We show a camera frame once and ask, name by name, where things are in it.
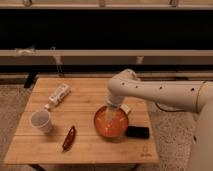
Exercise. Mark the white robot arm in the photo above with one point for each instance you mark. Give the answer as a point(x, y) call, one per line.
point(191, 96)

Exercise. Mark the wooden table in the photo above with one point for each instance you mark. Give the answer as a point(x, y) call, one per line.
point(31, 146)

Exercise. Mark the white paper cup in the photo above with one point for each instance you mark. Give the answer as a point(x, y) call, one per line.
point(41, 120)

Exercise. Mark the white plastic bottle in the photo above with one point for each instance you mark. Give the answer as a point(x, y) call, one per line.
point(57, 96)

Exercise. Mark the black rectangular device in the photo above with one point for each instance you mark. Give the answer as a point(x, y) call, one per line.
point(138, 132)

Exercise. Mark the orange ceramic bowl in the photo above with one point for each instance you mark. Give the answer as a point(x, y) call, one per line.
point(113, 129)

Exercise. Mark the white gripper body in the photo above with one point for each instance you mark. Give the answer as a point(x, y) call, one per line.
point(113, 102)

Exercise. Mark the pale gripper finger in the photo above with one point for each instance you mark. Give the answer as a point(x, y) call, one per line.
point(109, 114)

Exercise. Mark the small white packet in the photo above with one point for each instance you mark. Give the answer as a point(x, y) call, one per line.
point(126, 109)

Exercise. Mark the dark red snack packet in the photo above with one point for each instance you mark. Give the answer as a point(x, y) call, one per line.
point(69, 139)

